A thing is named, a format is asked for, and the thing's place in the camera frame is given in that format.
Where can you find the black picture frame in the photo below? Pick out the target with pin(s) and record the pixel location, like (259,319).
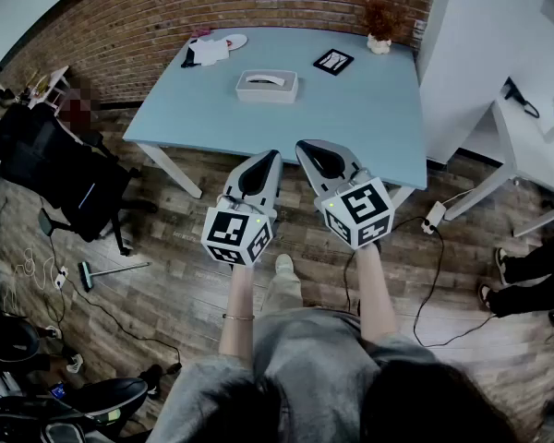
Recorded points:
(333,62)

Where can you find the white folded cloth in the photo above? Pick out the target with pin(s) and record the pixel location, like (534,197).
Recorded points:
(210,52)

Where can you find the green floor brush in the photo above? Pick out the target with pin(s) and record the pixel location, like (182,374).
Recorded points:
(87,275)

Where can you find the white table leg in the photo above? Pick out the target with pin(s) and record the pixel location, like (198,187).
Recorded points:
(173,169)
(399,196)

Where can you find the black swivel chair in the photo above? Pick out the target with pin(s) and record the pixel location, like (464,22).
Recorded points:
(74,409)

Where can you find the white side desk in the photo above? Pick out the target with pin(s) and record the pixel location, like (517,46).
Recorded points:
(526,155)

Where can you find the person's left forearm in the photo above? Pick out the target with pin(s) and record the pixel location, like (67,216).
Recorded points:
(237,302)

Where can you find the white shelf rack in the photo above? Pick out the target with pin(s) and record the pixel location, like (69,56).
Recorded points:
(51,86)

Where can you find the small black pouch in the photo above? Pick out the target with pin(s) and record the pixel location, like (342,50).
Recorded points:
(188,59)

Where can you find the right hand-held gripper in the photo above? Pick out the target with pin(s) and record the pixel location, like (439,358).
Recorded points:
(360,210)

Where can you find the person's grey shirt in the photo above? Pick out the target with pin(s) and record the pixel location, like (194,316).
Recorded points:
(304,367)

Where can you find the black tool on desk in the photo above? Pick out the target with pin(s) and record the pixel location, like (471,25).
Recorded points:
(519,97)

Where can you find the person's light shoe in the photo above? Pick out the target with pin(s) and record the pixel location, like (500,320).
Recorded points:
(284,263)

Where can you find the white power strip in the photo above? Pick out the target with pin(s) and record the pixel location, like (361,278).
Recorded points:
(61,277)

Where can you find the dried plant in white pot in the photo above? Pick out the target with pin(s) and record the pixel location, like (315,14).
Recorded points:
(381,26)

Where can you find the black office chair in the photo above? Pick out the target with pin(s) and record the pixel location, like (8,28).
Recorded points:
(51,169)

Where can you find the person's right forearm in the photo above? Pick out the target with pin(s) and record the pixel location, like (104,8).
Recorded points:
(374,289)

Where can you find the white round plate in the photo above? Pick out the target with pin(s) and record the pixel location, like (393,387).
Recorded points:
(237,41)

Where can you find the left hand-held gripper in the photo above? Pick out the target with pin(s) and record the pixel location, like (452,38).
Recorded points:
(226,231)

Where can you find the person's beige trousers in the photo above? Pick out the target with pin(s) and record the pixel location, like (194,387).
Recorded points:
(284,293)

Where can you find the white extension socket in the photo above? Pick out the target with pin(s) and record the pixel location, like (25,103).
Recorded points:
(434,215)

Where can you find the white tissue box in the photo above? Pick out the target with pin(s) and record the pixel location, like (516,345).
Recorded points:
(268,94)

